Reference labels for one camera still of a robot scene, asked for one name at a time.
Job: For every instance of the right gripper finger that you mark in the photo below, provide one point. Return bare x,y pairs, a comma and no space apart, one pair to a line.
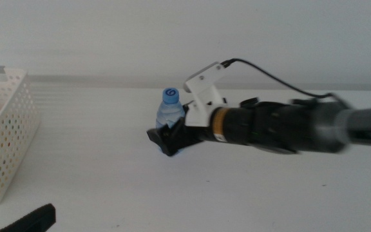
189,107
163,140

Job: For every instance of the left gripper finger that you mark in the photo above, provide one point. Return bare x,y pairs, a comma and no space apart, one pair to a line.
35,219

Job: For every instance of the small water bottle blue cap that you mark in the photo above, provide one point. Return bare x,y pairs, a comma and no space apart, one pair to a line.
170,111

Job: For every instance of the white perforated plastic basket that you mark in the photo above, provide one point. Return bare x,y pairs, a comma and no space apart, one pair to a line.
11,135

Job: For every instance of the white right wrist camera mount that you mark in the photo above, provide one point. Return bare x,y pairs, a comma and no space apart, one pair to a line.
205,87

